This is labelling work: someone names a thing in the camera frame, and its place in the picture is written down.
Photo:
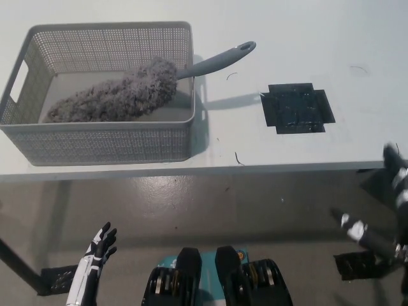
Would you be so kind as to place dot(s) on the grey fluffy duster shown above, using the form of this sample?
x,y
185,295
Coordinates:
x,y
127,92

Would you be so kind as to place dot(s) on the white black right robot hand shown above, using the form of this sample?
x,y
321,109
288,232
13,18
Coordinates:
x,y
366,236

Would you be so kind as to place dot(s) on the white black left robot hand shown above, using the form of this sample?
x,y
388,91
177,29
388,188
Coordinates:
x,y
83,277

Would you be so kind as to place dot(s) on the grey perforated plastic basket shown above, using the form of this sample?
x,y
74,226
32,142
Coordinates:
x,y
95,146

